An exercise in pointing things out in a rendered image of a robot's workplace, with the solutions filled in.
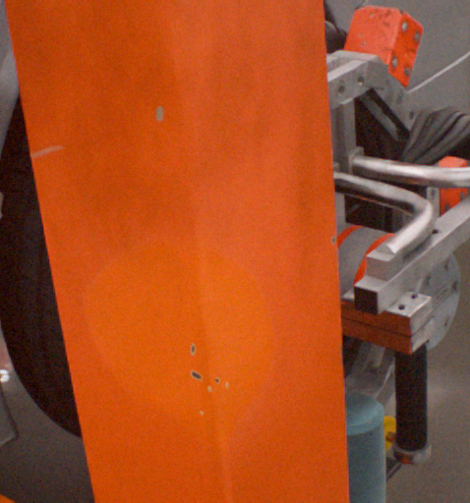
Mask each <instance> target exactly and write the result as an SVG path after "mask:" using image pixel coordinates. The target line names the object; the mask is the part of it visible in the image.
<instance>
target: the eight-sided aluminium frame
mask: <svg viewBox="0 0 470 503"><path fill-rule="evenodd" d="M326 67H327V87H328V88H329V108H330V111H332V110H334V109H335V108H337V107H339V104H340V103H342V102H343V101H345V100H347V99H350V98H351V99H354V104H355V105H356V106H357V107H358V108H359V109H360V110H361V111H362V113H363V114H364V115H365V117H366V118H368V119H369V120H370V121H371V122H372V123H373V125H374V126H375V127H376V128H377V129H378V130H379V131H380V132H381V133H382V136H383V137H384V138H385V139H386V140H388V142H389V145H390V161H396V162H397V161H398V160H399V159H400V158H401V155H402V151H403V148H404V145H405V143H406V141H407V138H408V136H409V133H410V131H411V127H412V125H413V123H415V121H416V119H417V117H418V115H419V114H420V113H421V112H422V111H423V110H422V109H421V108H420V105H419V104H417V103H416V102H415V100H414V99H413V98H412V97H411V95H410V94H409V93H408V92H407V90H406V89H405V88H404V87H403V86H402V83H401V82H400V81H398V80H397V79H396V78H395V77H393V76H392V75H391V74H389V73H388V67H389V66H388V64H387V63H385V62H384V61H383V60H382V58H381V57H380V56H378V55H372V54H364V53H357V52H348V51H337V52H335V53H332V54H330V55H329V54H326ZM416 195H418V196H421V197H423V198H424V199H425V200H428V201H429V202H430V203H431V204H432V205H433V207H434V208H435V212H436V215H437V220H438V219H439V218H440V188H435V187H427V188H426V189H424V191H423V192H421V193H420V194H416ZM412 219H413V217H411V216H409V215H407V214H405V213H403V212H400V210H397V209H394V208H393V209H392V234H395V233H396V232H397V231H399V229H400V228H402V227H404V226H405V225H406V224H408V223H409V222H410V221H411V220H412ZM382 349H383V347H380V346H377V345H374V344H370V343H367V342H364V341H363V343H361V346H360V348H359V351H358V354H357V356H356V360H355V362H354V364H353V367H352V369H351V371H350V372H349V374H348V375H347V378H346V379H344V380H343V387H344V392H356V393H362V394H365V395H367V396H371V397H372V398H374V399H376V400H377V401H379V402H380V403H381V404H382V407H383V408H385V405H386V404H387V403H388V402H389V399H390V397H391V395H393V393H394V392H395V365H394V359H395V356H394V351H393V350H391V349H388V348H386V349H385V352H383V355H382V359H381V363H380V365H379V368H377V365H378V362H379V359H380V356H381V353H382Z"/></svg>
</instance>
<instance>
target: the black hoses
mask: <svg viewBox="0 0 470 503"><path fill-rule="evenodd" d="M447 156H449V157H455V158H460V159H467V160H470V115H468V114H467V113H465V112H463V111H462V110H460V109H459V108H456V107H454V106H447V107H443V108H438V107H434V106H432V107H428V108H426V109H424V110H423V111H422V112H421V113H420V114H419V115H418V117H417V119H416V121H415V123H413V125H412V127H411V131H410V133H409V136H408V138H407V141H406V143H405V145H404V148H403V151H402V155H401V158H400V159H399V160H398V161H397V162H403V163H411V164H419V165H427V166H432V165H435V164H436V163H438V162H439V161H441V160H443V159H444V158H446V157H447ZM381 183H385V184H389V185H392V186H396V187H398V188H401V189H405V190H408V191H411V193H413V194H420V193H421V192H423V191H424V189H426V188H427V187H425V186H417V185H410V184H403V183H396V182H391V181H385V180H381Z"/></svg>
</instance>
